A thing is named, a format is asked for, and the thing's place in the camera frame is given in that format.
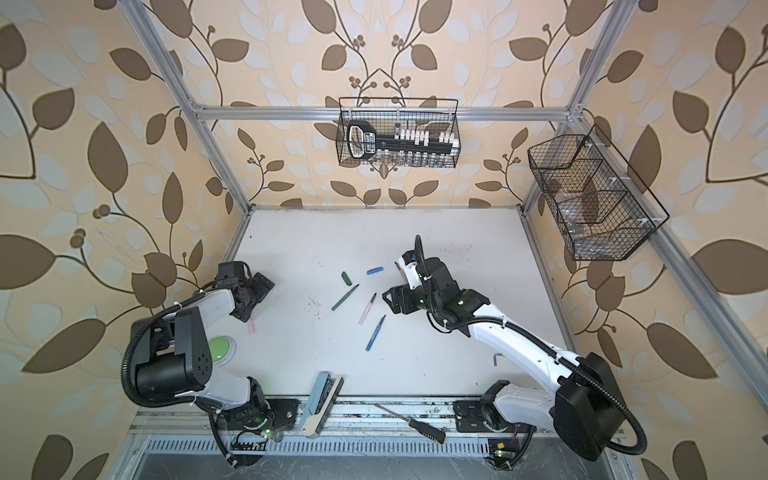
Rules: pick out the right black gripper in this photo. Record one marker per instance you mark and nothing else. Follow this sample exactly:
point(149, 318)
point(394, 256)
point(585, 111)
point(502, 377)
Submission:
point(395, 302)

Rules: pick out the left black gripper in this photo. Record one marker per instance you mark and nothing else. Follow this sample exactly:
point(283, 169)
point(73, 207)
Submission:
point(259, 288)

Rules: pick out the pink white pen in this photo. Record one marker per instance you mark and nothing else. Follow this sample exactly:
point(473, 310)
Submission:
point(367, 309)

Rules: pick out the green pen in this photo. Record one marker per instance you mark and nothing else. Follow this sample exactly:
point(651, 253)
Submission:
point(345, 297)

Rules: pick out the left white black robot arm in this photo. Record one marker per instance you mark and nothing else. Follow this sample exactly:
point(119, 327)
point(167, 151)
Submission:
point(171, 359)

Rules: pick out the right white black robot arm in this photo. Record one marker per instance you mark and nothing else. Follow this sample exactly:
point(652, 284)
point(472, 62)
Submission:
point(580, 401)

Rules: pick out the blue pen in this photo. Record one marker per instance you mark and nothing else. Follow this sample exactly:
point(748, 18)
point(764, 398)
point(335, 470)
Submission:
point(375, 334)

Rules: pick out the green round button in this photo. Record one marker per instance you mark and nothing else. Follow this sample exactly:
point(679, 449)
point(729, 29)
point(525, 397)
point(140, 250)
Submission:
point(222, 349)

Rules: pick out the light blue stapler tool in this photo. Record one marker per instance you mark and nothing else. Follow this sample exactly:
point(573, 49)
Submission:
point(319, 404)

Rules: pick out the black socket tool set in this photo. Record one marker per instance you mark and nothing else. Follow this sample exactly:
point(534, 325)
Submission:
point(365, 142)

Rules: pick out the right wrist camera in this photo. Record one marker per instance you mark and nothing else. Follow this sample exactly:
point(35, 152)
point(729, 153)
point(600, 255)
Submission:
point(408, 268)

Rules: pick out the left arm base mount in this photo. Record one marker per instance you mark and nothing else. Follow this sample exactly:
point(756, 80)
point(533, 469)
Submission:
point(243, 434)

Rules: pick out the black handled screwdriver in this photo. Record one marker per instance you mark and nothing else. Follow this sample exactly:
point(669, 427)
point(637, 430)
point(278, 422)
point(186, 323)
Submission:
point(422, 428)

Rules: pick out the center black wire basket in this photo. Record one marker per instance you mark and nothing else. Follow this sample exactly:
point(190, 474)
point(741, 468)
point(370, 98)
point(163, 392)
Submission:
point(432, 113)

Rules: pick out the black wire basket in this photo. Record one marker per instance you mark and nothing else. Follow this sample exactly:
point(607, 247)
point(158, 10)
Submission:
point(432, 113)
point(602, 207)

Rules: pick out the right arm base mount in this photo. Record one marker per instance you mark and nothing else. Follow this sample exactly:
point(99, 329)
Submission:
point(481, 416)

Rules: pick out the right black wire basket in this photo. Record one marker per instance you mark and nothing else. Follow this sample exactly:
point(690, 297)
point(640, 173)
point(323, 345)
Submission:
point(602, 207)

